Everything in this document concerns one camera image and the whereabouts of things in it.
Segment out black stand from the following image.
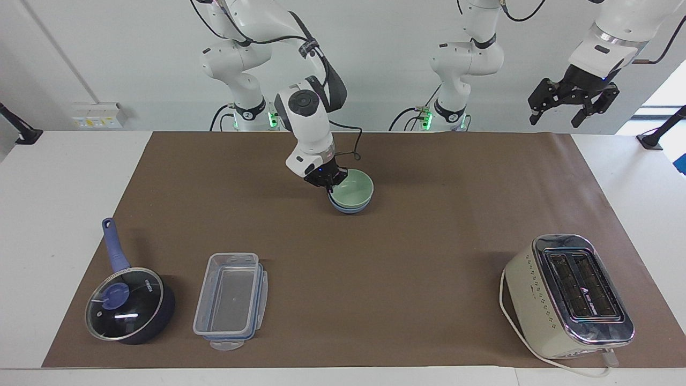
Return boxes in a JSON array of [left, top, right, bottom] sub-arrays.
[[636, 105, 686, 150], [0, 102, 44, 146]]

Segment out glass lid with blue knob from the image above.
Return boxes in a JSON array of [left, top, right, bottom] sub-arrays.
[[85, 267, 165, 342]]

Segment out cream and chrome toaster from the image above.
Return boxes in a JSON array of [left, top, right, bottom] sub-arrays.
[[504, 233, 636, 360]]

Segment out clear plastic food container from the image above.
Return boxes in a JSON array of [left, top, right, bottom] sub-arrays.
[[193, 253, 262, 337]]

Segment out blue bowl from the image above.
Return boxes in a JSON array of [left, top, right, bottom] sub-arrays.
[[329, 196, 372, 216]]

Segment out white wall socket box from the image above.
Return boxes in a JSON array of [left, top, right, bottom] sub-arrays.
[[72, 101, 123, 130]]

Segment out white wall conduit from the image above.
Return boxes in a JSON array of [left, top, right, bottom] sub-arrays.
[[20, 0, 100, 106]]

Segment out white toaster cable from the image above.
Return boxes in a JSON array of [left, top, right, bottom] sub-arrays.
[[498, 268, 620, 378]]

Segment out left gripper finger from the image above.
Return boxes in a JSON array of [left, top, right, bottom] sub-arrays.
[[571, 81, 621, 129], [527, 78, 569, 127]]

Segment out green bowl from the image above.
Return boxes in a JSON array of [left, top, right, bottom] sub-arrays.
[[328, 168, 375, 210]]

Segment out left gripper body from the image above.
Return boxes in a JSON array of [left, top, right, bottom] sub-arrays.
[[560, 64, 618, 99]]

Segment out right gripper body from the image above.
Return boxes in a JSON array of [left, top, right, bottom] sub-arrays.
[[304, 157, 345, 188]]

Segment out blue saucepan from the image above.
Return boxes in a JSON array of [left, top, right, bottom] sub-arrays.
[[85, 217, 176, 345]]

